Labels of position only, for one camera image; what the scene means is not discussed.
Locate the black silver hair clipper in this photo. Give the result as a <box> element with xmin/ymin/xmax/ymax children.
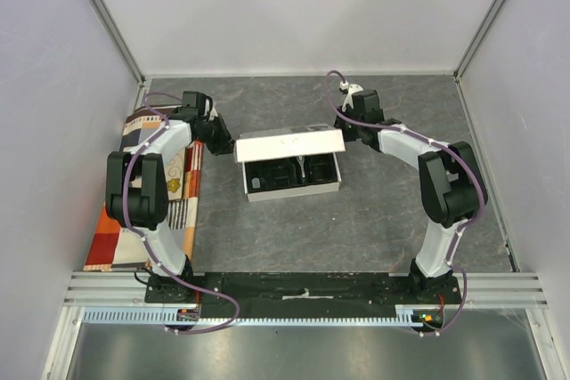
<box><xmin>296</xmin><ymin>156</ymin><xmax>310</xmax><ymax>184</ymax></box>

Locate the white clipper kit box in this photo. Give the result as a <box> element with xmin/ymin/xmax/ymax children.
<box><xmin>234</xmin><ymin>124</ymin><xmax>346</xmax><ymax>202</ymax></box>

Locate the small clear oil bottle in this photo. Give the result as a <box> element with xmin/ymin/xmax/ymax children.
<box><xmin>251</xmin><ymin>178</ymin><xmax>261</xmax><ymax>190</ymax></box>

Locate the black comb guard attachment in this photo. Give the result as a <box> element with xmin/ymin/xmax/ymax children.
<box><xmin>273</xmin><ymin>171</ymin><xmax>291</xmax><ymax>188</ymax></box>

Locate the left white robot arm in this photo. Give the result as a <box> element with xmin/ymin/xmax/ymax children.
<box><xmin>105</xmin><ymin>91</ymin><xmax>234</xmax><ymax>303</ymax></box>

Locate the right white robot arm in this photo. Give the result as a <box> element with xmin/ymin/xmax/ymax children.
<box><xmin>335</xmin><ymin>83</ymin><xmax>488</xmax><ymax>303</ymax></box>

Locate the comb guard in box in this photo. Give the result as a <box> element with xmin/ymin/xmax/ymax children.
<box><xmin>310</xmin><ymin>159</ymin><xmax>336</xmax><ymax>183</ymax></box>

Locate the white cup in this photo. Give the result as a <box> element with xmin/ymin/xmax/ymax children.
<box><xmin>167</xmin><ymin>179</ymin><xmax>182</xmax><ymax>193</ymax></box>

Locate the colourful patchwork cloth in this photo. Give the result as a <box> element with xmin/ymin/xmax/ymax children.
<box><xmin>82</xmin><ymin>106</ymin><xmax>206</xmax><ymax>272</ymax></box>

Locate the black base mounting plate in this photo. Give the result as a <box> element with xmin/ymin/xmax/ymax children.
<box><xmin>144</xmin><ymin>272</ymin><xmax>461</xmax><ymax>318</ymax></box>

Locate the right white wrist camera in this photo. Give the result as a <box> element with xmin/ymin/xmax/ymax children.
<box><xmin>339</xmin><ymin>81</ymin><xmax>363</xmax><ymax>107</ymax></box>

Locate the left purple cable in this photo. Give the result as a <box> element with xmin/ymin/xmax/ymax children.
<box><xmin>122</xmin><ymin>90</ymin><xmax>241</xmax><ymax>336</ymax></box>

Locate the grey slotted cable duct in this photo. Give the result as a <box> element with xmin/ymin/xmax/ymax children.
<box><xmin>82</xmin><ymin>305</ymin><xmax>445</xmax><ymax>327</ymax></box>

